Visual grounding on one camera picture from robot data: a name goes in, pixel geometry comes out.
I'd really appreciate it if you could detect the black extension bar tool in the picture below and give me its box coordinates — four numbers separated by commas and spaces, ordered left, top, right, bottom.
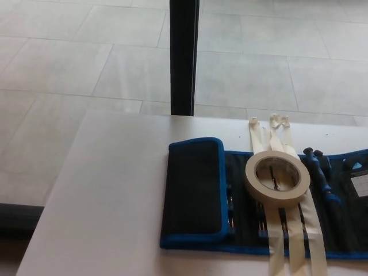
313, 149, 332, 174

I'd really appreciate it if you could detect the white label card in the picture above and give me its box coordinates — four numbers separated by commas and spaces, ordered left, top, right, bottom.
351, 174, 368, 198

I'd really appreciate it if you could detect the blue handled tool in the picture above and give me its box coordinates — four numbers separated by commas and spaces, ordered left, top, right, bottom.
302, 147, 343, 206

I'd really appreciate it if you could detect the black vertical post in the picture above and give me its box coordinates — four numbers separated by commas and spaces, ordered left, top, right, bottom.
169, 0, 201, 117

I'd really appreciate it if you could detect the beige masking tape roll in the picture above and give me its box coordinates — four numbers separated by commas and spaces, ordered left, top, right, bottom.
244, 151, 311, 208

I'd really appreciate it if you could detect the black blue-trimmed toolkit case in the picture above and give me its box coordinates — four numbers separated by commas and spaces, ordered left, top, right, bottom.
159, 137, 368, 259

